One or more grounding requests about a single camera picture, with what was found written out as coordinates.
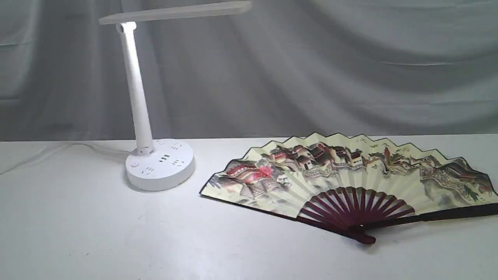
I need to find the painted paper folding fan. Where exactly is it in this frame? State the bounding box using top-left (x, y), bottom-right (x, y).
top-left (199, 133), bottom-right (497, 245)

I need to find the grey backdrop curtain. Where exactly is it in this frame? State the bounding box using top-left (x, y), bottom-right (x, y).
top-left (1, 0), bottom-right (498, 141)

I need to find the white desk lamp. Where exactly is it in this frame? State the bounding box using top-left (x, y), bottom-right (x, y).
top-left (98, 0), bottom-right (251, 192)

